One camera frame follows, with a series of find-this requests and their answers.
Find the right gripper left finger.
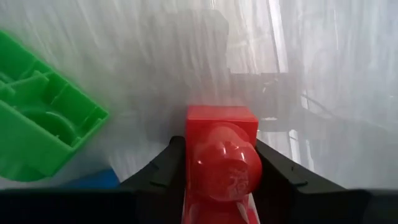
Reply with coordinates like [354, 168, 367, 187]
[0, 136, 187, 224]

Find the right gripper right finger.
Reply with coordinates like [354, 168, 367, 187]
[252, 139, 398, 224]

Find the blue toy block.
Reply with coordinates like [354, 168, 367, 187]
[58, 167, 121, 190]

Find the green toy block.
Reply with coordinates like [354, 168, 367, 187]
[0, 29, 110, 183]

